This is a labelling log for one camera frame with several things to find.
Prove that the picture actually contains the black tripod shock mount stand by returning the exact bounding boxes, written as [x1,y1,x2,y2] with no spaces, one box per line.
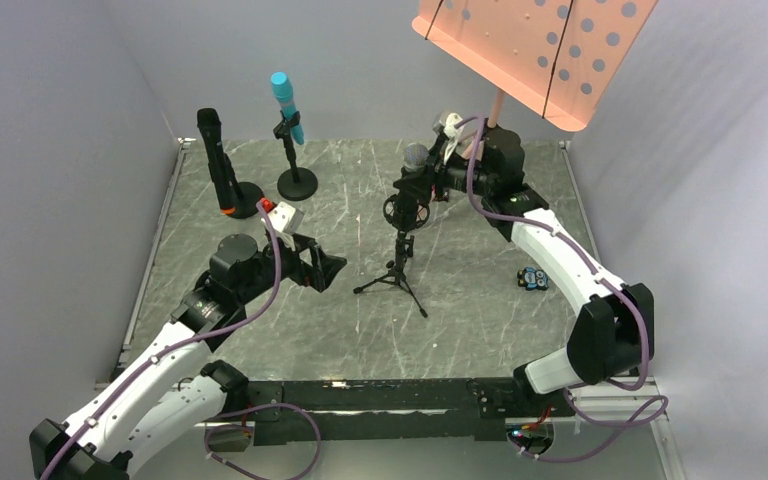
[353,193,429,318]

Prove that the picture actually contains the black clip desk mic stand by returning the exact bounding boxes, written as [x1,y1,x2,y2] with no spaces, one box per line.
[273,112,318,201]

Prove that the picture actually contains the black small desk mic stand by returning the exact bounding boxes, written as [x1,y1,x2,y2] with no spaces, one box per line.
[225,156,264,219]

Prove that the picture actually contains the black microphone orange end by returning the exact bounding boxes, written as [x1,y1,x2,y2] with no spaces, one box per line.
[197,108,236,216]

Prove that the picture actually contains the blue microphone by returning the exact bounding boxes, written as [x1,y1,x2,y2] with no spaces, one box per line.
[270,71,305,145]

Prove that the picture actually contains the black microphone silver grille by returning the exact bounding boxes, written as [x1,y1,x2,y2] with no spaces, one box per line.
[402,143,429,174]

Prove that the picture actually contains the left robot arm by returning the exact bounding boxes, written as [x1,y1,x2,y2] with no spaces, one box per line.
[29,234,347,479]

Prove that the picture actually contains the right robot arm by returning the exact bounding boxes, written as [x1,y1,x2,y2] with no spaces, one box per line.
[388,129,654,395]

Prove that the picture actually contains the pink music stand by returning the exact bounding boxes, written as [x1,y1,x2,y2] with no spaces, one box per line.
[411,0,657,133]

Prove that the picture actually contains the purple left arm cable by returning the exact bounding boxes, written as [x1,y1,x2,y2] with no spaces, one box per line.
[39,201,286,480]

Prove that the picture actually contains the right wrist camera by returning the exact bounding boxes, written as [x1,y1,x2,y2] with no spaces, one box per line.
[433,110,464,164]

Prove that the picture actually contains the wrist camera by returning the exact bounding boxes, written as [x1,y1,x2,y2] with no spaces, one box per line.
[259,197,304,239]
[433,110,464,164]

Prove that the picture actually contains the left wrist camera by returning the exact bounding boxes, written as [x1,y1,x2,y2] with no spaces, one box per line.
[259,197,304,239]

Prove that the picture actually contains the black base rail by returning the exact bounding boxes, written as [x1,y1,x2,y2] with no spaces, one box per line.
[210,377,571,446]

